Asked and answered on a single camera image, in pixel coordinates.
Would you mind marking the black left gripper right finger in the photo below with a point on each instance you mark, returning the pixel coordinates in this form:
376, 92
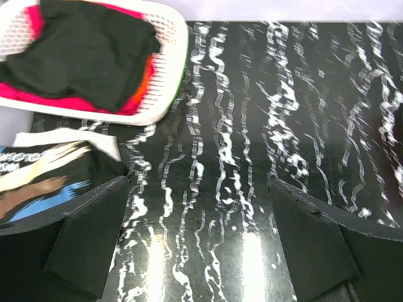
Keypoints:
316, 253

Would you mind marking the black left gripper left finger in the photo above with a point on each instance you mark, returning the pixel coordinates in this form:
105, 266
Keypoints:
82, 253

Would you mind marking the white plastic laundry basket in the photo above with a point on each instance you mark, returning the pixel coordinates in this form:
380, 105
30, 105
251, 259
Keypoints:
169, 63

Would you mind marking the black printed t shirt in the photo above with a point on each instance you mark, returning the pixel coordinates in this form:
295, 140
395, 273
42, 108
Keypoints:
43, 170
85, 50

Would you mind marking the orange folded t shirt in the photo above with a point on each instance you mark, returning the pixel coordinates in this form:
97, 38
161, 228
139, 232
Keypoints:
148, 73

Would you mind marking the pink folded t shirt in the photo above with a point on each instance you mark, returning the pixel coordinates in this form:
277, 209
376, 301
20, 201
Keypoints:
34, 18

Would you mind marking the folded black printed t shirt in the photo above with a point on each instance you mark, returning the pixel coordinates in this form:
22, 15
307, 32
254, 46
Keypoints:
43, 170

